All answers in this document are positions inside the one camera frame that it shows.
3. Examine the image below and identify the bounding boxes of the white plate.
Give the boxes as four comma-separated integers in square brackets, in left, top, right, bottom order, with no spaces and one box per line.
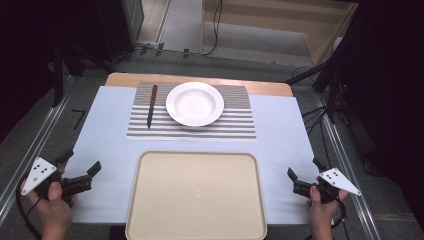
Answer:
[165,81,225,128]

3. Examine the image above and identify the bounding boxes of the pale blue table sheet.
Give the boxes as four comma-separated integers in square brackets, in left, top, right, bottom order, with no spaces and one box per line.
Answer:
[68,85,321,225]

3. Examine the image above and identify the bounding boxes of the wooden shelf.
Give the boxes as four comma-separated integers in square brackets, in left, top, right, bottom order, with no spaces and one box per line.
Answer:
[199,0,360,68]

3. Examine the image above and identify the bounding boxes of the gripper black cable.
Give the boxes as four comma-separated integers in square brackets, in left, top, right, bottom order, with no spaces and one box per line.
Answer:
[304,194,352,240]
[15,173,44,240]

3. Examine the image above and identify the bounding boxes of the person's left hand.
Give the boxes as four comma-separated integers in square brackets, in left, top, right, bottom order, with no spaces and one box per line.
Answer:
[20,168,78,234]

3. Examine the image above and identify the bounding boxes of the dark cabinet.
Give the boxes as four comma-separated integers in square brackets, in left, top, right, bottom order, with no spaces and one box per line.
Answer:
[96,0,145,63]

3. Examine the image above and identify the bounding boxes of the striped placemat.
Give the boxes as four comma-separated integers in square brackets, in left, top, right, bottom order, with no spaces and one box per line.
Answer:
[126,81,258,141]

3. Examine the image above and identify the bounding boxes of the person's right hand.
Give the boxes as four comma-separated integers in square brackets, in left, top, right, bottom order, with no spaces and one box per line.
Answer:
[306,176,350,234]

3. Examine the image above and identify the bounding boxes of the hanging black cable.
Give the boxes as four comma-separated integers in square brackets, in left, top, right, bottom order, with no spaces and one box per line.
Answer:
[201,0,224,57]

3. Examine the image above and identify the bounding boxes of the black metal stand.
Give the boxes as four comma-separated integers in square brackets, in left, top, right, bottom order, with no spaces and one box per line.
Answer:
[49,41,116,108]
[284,0,371,125]

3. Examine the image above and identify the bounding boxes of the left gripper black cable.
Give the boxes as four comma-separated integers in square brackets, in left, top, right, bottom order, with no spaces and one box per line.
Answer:
[15,173,44,240]

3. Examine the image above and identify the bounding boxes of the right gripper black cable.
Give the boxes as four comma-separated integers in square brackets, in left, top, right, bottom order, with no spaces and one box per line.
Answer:
[304,194,352,240]

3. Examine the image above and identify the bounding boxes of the beige tray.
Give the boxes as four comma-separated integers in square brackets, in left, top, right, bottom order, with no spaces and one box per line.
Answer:
[125,150,268,240]

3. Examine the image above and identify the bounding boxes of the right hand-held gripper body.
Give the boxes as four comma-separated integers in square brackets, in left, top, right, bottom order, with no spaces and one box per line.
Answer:
[292,167,363,205]

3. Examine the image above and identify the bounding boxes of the black floor cables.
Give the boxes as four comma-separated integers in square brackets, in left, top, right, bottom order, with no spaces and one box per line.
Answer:
[291,64,336,161]

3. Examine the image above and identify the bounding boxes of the metal floor rail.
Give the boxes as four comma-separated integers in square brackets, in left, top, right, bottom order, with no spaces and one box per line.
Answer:
[313,94,384,240]
[0,74,77,225]

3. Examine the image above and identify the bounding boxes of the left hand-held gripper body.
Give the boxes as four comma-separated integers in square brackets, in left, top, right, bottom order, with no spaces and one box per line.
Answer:
[20,156,94,205]

